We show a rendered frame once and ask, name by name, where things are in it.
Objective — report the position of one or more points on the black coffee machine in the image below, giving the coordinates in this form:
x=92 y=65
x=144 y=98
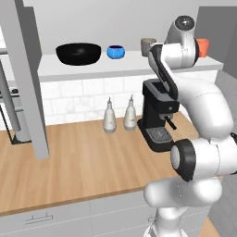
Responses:
x=154 y=114

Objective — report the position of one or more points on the white cabinet shelf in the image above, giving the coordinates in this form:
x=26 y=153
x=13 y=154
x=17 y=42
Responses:
x=123 y=68

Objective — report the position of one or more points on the large black bowl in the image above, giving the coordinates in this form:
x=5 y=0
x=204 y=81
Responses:
x=78 y=54

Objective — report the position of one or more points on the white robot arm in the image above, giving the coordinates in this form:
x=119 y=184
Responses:
x=203 y=102

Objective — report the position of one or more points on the white bottle with spout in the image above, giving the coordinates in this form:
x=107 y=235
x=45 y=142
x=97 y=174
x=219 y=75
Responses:
x=130 y=116
x=109 y=118

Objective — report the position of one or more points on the orange cup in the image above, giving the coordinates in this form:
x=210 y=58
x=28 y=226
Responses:
x=203 y=47

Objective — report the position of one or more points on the white drawer front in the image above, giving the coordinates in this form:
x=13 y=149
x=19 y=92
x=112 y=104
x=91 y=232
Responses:
x=61 y=227
x=120 y=216

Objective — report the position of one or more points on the grey-beige cup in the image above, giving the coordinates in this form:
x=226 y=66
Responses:
x=146 y=46

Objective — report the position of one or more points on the small blue bowl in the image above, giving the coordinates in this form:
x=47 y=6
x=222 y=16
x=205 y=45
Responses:
x=116 y=52

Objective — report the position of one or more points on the grey open cabinet door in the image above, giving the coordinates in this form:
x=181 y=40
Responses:
x=29 y=77

